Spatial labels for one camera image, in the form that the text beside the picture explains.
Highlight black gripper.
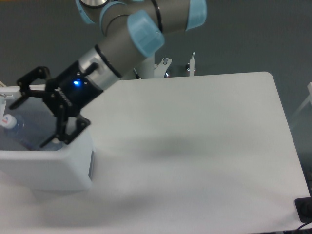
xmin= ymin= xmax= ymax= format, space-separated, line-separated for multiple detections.
xmin=9 ymin=61 xmax=103 ymax=148

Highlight crushed clear plastic bottle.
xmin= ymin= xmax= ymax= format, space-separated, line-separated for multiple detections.
xmin=0 ymin=114 xmax=62 ymax=151

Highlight black device at table corner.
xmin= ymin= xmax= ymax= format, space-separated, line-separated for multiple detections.
xmin=294 ymin=197 xmax=312 ymax=223

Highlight white upright bracket with bolt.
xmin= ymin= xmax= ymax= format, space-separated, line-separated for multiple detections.
xmin=186 ymin=52 xmax=196 ymax=77

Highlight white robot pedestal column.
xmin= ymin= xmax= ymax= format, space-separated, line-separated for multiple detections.
xmin=121 ymin=55 xmax=155 ymax=80

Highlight white plastic trash can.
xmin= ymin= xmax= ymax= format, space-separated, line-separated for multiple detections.
xmin=0 ymin=86 xmax=95 ymax=191

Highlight white metal base frame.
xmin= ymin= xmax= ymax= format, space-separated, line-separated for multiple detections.
xmin=154 ymin=57 xmax=173 ymax=78

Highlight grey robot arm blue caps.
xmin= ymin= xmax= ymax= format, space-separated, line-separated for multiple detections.
xmin=10 ymin=0 xmax=208 ymax=147

